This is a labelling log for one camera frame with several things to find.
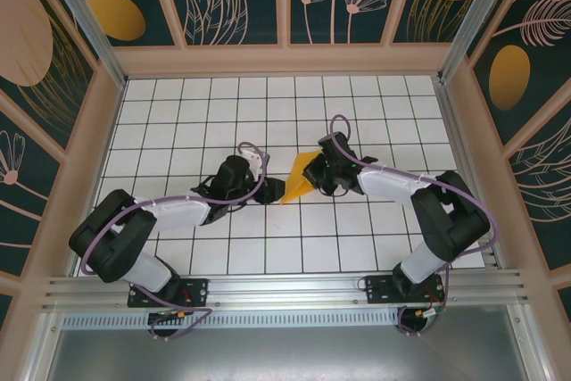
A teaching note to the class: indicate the aluminium frame post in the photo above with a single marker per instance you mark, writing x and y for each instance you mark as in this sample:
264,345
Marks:
85,19
479,19

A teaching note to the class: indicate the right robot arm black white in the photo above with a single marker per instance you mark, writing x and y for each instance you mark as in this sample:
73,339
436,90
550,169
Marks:
450,225

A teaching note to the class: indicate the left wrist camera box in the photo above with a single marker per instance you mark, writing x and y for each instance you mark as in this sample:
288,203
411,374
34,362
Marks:
253,162

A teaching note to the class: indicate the grey metal sheet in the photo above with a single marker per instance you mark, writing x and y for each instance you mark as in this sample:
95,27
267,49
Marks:
285,354

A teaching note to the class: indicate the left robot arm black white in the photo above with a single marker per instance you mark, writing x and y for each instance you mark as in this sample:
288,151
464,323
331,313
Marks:
178,218

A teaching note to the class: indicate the yellow square paper sheet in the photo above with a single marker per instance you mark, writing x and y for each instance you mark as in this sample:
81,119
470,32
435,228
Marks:
296,180

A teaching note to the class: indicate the aluminium side rail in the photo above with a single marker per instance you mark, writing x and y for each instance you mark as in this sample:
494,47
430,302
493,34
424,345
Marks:
455,131

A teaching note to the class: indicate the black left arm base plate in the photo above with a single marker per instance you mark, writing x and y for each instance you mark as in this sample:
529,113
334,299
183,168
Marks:
192,292

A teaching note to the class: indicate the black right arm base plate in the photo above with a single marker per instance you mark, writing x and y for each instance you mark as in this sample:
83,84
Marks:
379,289

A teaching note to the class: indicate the long aluminium mounting rail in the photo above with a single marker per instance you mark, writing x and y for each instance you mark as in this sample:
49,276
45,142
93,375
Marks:
285,287

